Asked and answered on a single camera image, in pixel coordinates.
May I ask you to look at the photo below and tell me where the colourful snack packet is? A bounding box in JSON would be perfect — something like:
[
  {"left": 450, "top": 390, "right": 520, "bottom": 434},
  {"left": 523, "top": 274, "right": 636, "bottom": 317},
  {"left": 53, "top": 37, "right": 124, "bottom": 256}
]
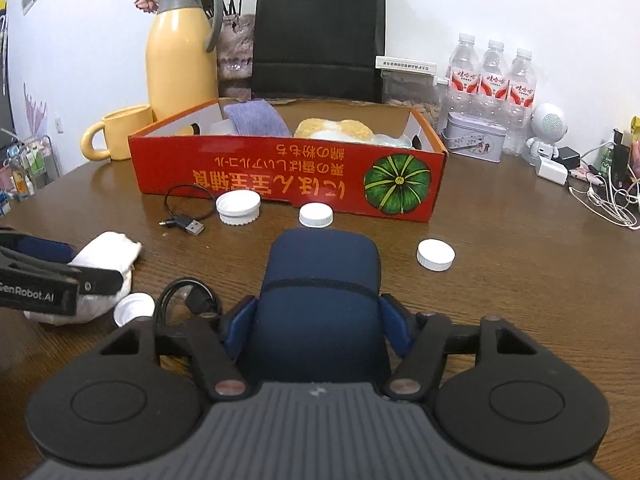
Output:
[{"left": 628, "top": 115, "right": 640, "bottom": 182}]

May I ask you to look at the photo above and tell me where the white bottle cap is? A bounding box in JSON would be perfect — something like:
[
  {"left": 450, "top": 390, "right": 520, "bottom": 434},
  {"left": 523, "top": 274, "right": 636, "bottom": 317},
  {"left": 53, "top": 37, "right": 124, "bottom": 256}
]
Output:
[
  {"left": 113, "top": 292, "right": 156, "bottom": 329},
  {"left": 416, "top": 238, "right": 456, "bottom": 272},
  {"left": 298, "top": 203, "right": 335, "bottom": 229}
]

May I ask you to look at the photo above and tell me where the white and yellow plush toy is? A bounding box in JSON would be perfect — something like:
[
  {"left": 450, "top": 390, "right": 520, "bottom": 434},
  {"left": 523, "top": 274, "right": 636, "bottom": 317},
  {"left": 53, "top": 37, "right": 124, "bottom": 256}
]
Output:
[{"left": 292, "top": 118, "right": 376, "bottom": 144}]

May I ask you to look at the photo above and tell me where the yellow thermos jug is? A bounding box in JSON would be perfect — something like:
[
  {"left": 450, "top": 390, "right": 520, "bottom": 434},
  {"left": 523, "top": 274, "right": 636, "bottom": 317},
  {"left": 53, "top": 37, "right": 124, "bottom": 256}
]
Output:
[{"left": 145, "top": 0, "right": 225, "bottom": 122}]

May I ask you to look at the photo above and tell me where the flat white box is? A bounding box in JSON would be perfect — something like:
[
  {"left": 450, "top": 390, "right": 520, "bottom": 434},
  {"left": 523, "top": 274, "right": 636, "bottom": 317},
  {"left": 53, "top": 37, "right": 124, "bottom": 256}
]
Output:
[{"left": 374, "top": 55, "right": 437, "bottom": 77}]

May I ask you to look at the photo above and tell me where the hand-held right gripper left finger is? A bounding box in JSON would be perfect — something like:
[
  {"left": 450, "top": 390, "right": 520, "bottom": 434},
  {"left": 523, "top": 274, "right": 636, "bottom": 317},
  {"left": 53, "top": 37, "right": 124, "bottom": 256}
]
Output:
[{"left": 97, "top": 296, "right": 259, "bottom": 402}]

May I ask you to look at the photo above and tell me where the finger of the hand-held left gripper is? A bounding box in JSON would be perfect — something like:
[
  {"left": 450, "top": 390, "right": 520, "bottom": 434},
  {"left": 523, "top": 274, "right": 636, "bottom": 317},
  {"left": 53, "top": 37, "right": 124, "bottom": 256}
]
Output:
[
  {"left": 0, "top": 248, "right": 126, "bottom": 296},
  {"left": 0, "top": 227, "right": 77, "bottom": 267}
]

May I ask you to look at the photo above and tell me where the navy zip pouch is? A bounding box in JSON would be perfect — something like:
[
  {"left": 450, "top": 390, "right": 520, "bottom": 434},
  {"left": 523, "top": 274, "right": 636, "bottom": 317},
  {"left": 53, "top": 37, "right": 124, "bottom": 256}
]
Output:
[{"left": 239, "top": 228, "right": 394, "bottom": 387}]

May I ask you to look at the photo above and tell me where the white charger block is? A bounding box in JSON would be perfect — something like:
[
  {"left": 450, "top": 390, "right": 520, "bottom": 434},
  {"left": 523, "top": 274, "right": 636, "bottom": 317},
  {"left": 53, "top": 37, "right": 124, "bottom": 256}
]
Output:
[{"left": 534, "top": 157, "right": 570, "bottom": 185}]

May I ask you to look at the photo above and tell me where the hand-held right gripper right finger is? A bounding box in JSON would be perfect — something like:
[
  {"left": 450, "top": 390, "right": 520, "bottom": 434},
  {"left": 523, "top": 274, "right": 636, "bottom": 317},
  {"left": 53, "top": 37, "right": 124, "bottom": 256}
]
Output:
[{"left": 380, "top": 294, "right": 539, "bottom": 403}]

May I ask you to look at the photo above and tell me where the black paper bag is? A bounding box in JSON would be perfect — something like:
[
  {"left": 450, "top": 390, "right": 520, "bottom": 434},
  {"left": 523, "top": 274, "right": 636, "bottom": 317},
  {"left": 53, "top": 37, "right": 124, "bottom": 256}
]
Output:
[{"left": 250, "top": 0, "right": 387, "bottom": 105}]

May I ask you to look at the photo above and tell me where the clear water bottle red label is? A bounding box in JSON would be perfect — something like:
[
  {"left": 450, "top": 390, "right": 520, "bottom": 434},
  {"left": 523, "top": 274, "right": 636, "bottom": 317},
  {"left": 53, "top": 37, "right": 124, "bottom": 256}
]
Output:
[
  {"left": 479, "top": 38, "right": 512, "bottom": 121},
  {"left": 446, "top": 32, "right": 484, "bottom": 117},
  {"left": 504, "top": 47, "right": 539, "bottom": 157}
]

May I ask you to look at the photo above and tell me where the thin black USB cable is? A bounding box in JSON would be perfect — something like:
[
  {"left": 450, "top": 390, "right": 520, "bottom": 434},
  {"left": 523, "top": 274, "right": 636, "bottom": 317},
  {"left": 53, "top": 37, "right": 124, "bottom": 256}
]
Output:
[{"left": 158, "top": 184, "right": 219, "bottom": 237}]

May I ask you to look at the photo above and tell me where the yellow ceramic mug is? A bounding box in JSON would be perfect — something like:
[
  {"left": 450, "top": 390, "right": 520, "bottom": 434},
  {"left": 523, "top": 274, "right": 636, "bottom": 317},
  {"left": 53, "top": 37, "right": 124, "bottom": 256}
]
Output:
[{"left": 81, "top": 104, "right": 154, "bottom": 162}]

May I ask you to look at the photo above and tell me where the black coiled cable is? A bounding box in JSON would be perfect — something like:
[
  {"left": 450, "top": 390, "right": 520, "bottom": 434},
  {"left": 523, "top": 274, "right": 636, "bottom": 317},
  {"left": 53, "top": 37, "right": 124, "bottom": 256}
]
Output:
[{"left": 153, "top": 277, "right": 222, "bottom": 334}]

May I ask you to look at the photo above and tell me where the purple flower wall decal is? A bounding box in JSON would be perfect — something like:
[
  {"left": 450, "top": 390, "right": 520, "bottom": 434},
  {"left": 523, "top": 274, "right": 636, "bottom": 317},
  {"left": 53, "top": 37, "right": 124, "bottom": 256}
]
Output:
[{"left": 22, "top": 82, "right": 49, "bottom": 147}]

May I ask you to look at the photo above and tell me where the wire storage rack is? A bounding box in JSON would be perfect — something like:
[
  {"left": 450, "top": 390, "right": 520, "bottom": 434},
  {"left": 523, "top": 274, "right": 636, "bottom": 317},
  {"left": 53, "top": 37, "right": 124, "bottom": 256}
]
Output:
[{"left": 0, "top": 129, "right": 62, "bottom": 217}]

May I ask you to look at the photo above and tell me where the black power adapter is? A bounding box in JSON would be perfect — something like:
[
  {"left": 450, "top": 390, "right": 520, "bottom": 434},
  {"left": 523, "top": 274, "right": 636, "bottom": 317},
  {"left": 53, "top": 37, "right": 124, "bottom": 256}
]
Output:
[{"left": 555, "top": 145, "right": 581, "bottom": 170}]

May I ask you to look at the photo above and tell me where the pinkish glass vase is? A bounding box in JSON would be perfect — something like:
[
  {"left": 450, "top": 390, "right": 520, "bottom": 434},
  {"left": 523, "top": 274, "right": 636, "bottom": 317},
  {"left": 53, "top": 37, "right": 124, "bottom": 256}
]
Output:
[{"left": 215, "top": 14, "right": 256, "bottom": 100}]

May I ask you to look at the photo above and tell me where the purple knitted pouch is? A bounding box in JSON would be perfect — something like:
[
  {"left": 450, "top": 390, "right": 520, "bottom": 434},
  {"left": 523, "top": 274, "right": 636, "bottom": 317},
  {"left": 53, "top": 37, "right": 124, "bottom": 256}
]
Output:
[{"left": 222, "top": 99, "right": 294, "bottom": 137}]

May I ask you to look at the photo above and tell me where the white robot speaker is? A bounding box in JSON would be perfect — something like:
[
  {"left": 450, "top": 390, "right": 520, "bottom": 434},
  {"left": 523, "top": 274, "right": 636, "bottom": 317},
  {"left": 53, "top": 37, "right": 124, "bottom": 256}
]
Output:
[{"left": 523, "top": 102, "right": 571, "bottom": 161}]

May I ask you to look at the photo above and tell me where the dark wall panel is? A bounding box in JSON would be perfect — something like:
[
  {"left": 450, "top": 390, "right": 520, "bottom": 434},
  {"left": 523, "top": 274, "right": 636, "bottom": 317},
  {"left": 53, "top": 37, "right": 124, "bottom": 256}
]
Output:
[{"left": 0, "top": 2, "right": 17, "bottom": 132}]

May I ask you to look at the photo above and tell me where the clear plastic food container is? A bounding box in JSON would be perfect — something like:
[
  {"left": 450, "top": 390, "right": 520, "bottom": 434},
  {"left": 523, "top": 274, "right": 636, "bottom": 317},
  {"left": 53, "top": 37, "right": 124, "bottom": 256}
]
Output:
[{"left": 382, "top": 72, "right": 449, "bottom": 132}]

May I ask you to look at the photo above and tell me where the white ridged jar lid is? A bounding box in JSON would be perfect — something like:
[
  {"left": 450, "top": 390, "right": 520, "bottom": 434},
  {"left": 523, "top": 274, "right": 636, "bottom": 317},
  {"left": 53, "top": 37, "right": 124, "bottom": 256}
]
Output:
[{"left": 215, "top": 190, "right": 262, "bottom": 226}]

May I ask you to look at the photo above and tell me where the red cardboard box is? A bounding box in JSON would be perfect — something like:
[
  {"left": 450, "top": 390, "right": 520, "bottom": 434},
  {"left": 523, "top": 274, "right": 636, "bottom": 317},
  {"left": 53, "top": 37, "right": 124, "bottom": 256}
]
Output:
[{"left": 127, "top": 97, "right": 449, "bottom": 225}]

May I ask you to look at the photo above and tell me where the tangle of white cables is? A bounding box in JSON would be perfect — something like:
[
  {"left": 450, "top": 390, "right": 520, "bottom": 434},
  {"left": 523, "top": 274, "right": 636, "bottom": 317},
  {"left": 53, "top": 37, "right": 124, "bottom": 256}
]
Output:
[{"left": 567, "top": 142, "right": 640, "bottom": 232}]

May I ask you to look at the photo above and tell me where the black upright object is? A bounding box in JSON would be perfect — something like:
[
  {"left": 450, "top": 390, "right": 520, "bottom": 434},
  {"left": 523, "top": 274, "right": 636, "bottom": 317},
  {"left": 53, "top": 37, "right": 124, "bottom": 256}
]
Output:
[{"left": 612, "top": 128, "right": 632, "bottom": 187}]

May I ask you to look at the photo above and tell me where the white printed tin box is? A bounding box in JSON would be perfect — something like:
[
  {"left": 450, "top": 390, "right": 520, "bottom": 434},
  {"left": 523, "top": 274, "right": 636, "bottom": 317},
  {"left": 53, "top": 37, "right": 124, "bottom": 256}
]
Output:
[{"left": 442, "top": 111, "right": 504, "bottom": 164}]

